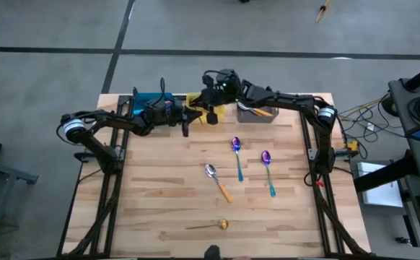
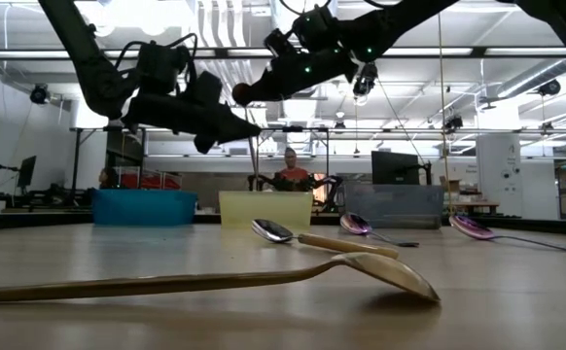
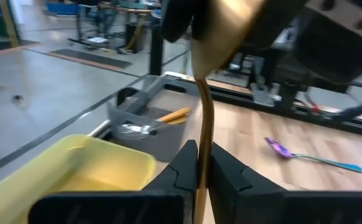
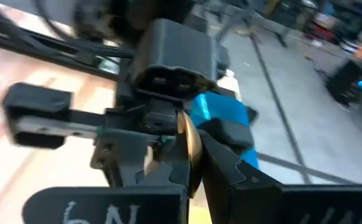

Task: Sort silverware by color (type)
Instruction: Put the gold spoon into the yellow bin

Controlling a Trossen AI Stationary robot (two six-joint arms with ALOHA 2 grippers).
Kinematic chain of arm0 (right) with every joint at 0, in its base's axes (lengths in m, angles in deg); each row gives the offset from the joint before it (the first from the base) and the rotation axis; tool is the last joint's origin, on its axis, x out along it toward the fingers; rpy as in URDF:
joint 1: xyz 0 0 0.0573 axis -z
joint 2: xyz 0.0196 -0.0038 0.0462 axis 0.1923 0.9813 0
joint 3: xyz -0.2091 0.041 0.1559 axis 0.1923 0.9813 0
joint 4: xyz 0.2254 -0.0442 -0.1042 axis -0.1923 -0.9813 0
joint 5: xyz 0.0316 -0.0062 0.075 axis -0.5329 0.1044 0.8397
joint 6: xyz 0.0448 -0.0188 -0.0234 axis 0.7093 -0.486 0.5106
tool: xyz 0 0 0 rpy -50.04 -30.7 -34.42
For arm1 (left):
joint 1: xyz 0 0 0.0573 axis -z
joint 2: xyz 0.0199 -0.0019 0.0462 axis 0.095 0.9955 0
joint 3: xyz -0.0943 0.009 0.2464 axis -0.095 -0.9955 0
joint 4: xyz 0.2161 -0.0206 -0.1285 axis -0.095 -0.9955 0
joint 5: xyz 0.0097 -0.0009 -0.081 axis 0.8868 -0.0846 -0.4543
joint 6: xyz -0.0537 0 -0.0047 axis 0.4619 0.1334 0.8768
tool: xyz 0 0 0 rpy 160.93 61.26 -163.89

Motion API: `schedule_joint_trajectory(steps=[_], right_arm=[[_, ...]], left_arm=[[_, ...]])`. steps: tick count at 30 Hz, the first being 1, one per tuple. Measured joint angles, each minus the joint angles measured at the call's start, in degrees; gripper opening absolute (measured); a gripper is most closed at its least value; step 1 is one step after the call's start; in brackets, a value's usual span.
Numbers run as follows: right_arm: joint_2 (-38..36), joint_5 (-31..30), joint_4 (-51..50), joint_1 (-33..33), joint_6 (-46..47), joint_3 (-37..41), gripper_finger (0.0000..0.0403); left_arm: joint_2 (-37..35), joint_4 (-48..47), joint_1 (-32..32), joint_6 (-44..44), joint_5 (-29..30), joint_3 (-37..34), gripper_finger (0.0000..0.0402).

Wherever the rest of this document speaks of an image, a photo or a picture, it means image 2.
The wooden desk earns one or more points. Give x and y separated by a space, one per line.
477 204

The black computer monitor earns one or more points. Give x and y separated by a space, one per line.
395 167

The gold spoon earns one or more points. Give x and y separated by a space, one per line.
390 277

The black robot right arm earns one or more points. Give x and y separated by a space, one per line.
399 22

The yellow plastic bin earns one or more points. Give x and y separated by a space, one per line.
268 209

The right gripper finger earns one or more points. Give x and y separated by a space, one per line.
263 90

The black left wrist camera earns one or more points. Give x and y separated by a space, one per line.
207 87

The black aluminium table frame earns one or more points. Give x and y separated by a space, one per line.
30 221

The black metal gantry frame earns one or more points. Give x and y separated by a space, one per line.
293 129

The blue plastic bin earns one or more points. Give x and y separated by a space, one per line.
142 206

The black background robot arm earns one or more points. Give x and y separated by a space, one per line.
329 194

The grey plastic bin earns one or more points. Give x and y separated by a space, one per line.
395 206

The iridescent purple teal spoon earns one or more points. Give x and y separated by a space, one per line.
472 227
356 224

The cardboard box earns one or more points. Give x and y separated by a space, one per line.
454 186

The small black monitor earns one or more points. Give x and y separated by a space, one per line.
27 170

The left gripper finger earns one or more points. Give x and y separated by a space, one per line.
239 126

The person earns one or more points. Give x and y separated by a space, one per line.
108 179
293 174

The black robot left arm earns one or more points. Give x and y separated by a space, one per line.
83 58

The white pillar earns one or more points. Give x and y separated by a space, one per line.
489 194

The black ceiling camera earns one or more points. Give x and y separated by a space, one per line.
40 94
453 123
549 87
365 78

